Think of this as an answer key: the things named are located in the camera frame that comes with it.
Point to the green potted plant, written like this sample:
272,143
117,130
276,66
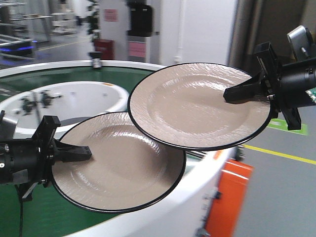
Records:
92,19

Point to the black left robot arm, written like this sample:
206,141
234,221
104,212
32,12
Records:
10,163

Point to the beige plate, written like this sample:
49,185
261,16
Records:
128,171
183,106

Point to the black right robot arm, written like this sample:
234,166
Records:
287,87

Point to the black wall cabinet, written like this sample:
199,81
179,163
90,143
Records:
141,18

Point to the black bearing block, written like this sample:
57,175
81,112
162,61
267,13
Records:
27,106
46,99

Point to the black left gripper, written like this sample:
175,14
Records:
37,156

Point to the black bearing block left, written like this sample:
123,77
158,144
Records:
27,106

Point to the red box on floor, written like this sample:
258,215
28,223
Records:
106,47

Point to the black sensor on rim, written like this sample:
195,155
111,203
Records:
96,59

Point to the green conveyor belt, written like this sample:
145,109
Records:
48,214

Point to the orange side panel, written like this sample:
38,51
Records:
226,207

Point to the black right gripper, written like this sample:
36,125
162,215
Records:
254,90

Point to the white outer conveyor rim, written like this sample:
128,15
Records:
182,213

